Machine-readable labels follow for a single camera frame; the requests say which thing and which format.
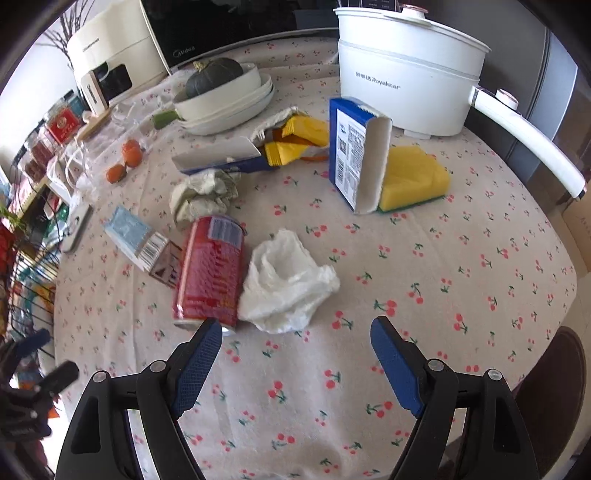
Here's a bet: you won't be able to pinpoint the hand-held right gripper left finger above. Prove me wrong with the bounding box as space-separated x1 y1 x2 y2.
55 318 225 480

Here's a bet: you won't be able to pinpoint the red drink can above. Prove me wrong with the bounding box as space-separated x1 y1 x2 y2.
172 215 245 334

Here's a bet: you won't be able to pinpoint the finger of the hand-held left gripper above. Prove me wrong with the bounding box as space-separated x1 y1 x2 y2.
39 361 80 393
8 329 51 360

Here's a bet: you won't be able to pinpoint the white water dispenser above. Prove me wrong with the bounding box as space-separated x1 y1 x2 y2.
67 0 169 104

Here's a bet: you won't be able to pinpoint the white electric pot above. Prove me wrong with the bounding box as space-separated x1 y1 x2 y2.
333 4 587 199

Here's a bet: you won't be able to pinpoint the crumpled grey tissue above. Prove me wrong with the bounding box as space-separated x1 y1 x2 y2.
170 168 242 230

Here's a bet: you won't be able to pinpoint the black microwave oven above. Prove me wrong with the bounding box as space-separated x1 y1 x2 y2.
141 0 340 70

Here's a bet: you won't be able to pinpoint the yellow sponge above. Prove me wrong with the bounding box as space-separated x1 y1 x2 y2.
376 145 451 214

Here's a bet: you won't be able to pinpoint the white block with black print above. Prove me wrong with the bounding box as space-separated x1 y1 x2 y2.
81 71 112 116

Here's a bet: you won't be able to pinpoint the dark green pumpkin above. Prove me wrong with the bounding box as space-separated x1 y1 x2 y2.
185 59 244 99

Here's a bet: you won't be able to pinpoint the grey refrigerator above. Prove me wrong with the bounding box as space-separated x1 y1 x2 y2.
462 14 591 204

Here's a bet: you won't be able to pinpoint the red tin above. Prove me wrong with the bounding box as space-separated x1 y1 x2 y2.
46 108 81 144

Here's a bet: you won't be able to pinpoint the dried twigs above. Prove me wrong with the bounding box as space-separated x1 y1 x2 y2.
34 9 93 65

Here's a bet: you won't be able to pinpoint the small light blue carton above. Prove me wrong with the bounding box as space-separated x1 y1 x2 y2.
104 205 185 289

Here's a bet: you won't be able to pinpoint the flattened blue torn box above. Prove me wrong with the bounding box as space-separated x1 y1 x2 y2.
172 107 311 176

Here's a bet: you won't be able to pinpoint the clear plastic bag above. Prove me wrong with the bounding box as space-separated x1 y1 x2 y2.
65 104 158 204

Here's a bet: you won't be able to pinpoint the white remote control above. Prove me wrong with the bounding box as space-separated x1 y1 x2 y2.
61 203 93 254

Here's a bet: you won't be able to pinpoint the black wire rack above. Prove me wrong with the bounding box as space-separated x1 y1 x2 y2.
0 138 61 352

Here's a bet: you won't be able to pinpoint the cherry print tablecloth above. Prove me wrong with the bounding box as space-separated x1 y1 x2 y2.
53 37 578 480

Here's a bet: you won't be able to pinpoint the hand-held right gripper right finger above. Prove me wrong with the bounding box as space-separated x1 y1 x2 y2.
370 316 541 480

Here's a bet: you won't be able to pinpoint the blue and white carton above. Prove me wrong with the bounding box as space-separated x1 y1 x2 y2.
329 97 393 214

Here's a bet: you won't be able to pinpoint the white plastic bag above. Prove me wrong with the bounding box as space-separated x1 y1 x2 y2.
238 228 341 334

